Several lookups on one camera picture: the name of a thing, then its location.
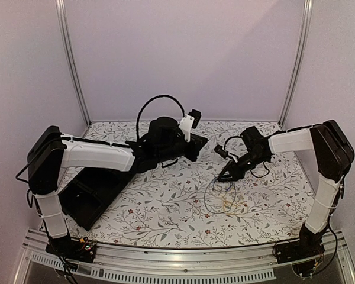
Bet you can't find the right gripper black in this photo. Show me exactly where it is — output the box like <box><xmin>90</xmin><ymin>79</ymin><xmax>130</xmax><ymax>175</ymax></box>
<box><xmin>218</xmin><ymin>150</ymin><xmax>269</xmax><ymax>182</ymax></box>

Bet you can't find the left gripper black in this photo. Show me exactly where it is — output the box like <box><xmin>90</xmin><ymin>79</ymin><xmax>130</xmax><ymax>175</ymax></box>
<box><xmin>157</xmin><ymin>134</ymin><xmax>208</xmax><ymax>164</ymax></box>

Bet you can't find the yellow cable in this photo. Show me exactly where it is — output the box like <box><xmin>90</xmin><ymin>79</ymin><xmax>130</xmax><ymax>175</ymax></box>
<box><xmin>215</xmin><ymin>183</ymin><xmax>249</xmax><ymax>215</ymax></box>

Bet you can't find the dark grey cable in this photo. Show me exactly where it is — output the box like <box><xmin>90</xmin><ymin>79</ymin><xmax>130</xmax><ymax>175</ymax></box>
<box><xmin>203</xmin><ymin>179</ymin><xmax>239</xmax><ymax>215</ymax></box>

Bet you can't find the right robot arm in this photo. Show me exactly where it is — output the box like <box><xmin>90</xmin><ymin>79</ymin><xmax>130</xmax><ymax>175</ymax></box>
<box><xmin>217</xmin><ymin>120</ymin><xmax>355</xmax><ymax>258</ymax></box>

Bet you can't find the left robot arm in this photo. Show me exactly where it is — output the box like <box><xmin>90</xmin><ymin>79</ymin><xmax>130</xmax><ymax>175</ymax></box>
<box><xmin>15</xmin><ymin>94</ymin><xmax>208</xmax><ymax>257</ymax></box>

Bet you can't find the floral table mat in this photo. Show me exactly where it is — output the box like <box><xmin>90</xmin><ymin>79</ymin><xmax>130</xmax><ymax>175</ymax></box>
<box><xmin>65</xmin><ymin>121</ymin><xmax>314</xmax><ymax>248</ymax></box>

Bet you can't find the black compartment tray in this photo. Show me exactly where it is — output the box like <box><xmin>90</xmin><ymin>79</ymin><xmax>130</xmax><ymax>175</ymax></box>
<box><xmin>58</xmin><ymin>167</ymin><xmax>135</xmax><ymax>231</ymax></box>

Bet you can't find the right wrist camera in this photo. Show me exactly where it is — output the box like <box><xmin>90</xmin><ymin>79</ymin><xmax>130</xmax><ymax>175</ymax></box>
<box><xmin>214</xmin><ymin>144</ymin><xmax>237</xmax><ymax>160</ymax></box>

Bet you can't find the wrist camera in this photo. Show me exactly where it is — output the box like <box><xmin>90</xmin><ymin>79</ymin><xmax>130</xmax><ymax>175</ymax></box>
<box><xmin>179</xmin><ymin>109</ymin><xmax>202</xmax><ymax>143</ymax></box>
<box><xmin>214</xmin><ymin>144</ymin><xmax>237</xmax><ymax>160</ymax></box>

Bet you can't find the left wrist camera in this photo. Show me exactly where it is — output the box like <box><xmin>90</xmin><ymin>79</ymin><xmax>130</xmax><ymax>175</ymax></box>
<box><xmin>179</xmin><ymin>109</ymin><xmax>202</xmax><ymax>143</ymax></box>

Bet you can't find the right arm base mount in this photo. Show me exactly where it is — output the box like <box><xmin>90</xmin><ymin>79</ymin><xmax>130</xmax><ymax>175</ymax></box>
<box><xmin>272</xmin><ymin>239</ymin><xmax>325</xmax><ymax>264</ymax></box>

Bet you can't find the right aluminium corner post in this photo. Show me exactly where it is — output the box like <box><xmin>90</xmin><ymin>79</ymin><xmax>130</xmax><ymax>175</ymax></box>
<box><xmin>278</xmin><ymin>0</ymin><xmax>313</xmax><ymax>128</ymax></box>

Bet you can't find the aluminium corner post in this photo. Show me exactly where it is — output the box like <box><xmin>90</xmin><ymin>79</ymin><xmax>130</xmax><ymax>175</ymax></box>
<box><xmin>55</xmin><ymin>0</ymin><xmax>92</xmax><ymax>126</ymax></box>
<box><xmin>278</xmin><ymin>0</ymin><xmax>313</xmax><ymax>128</ymax></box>

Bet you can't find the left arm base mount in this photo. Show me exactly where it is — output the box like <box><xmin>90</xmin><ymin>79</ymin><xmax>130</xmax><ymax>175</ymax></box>
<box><xmin>46</xmin><ymin>235</ymin><xmax>97</xmax><ymax>263</ymax></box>

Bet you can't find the left aluminium corner post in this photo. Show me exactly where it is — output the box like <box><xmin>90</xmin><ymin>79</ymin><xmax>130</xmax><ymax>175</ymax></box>
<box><xmin>55</xmin><ymin>0</ymin><xmax>92</xmax><ymax>126</ymax></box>

